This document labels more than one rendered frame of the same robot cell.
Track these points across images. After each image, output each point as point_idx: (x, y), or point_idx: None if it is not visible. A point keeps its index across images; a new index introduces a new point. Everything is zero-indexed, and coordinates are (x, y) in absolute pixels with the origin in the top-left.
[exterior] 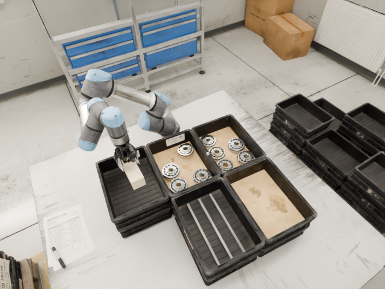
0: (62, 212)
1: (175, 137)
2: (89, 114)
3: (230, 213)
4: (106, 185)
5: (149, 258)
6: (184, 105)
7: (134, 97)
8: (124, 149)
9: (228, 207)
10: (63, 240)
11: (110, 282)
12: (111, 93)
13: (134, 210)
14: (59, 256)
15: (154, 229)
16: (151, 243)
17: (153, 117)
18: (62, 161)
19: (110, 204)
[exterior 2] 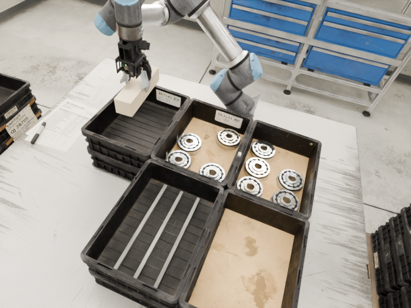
0: (82, 106)
1: (229, 116)
2: None
3: (193, 236)
4: None
5: (88, 202)
6: (290, 109)
7: (219, 38)
8: (122, 47)
9: (200, 229)
10: (57, 124)
11: (40, 187)
12: (194, 12)
13: (106, 138)
14: (39, 131)
15: (123, 183)
16: (105, 192)
17: (228, 80)
18: None
19: (104, 120)
